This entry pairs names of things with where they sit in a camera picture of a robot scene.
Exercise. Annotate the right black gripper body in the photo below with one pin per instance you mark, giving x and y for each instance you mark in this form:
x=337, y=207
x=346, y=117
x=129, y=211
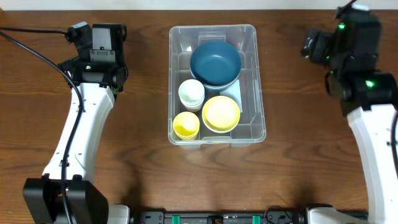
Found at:
x=311, y=45

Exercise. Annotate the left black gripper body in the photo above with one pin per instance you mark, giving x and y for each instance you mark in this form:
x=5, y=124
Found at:
x=101, y=55

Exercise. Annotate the cream white cup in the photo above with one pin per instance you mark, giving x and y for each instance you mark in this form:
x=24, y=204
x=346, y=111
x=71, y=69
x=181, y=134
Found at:
x=191, y=90

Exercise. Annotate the light blue cup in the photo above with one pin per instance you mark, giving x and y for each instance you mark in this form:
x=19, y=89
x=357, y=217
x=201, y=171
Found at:
x=192, y=104

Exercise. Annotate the pink cup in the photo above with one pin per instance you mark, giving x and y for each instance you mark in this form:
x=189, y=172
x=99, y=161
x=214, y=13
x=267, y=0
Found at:
x=193, y=108

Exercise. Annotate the yellow cup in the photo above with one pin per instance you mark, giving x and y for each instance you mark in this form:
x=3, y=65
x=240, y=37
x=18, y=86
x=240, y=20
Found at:
x=186, y=122
x=187, y=136

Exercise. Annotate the yellow small bowl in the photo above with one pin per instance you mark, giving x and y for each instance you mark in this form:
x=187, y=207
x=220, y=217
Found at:
x=221, y=111

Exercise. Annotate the white small bowl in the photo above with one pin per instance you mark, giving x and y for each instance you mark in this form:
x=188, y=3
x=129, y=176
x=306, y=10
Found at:
x=219, y=130

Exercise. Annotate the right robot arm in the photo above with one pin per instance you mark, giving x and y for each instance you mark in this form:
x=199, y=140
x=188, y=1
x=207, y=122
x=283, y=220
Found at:
x=368, y=99

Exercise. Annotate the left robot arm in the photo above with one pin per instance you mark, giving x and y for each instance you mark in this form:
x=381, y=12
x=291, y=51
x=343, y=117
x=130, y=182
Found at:
x=65, y=193

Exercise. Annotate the clear plastic storage bin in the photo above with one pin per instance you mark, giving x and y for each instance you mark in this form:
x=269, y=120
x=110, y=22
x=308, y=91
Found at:
x=183, y=40

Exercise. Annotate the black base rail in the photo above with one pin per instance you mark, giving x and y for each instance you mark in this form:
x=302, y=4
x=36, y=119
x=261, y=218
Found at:
x=270, y=216

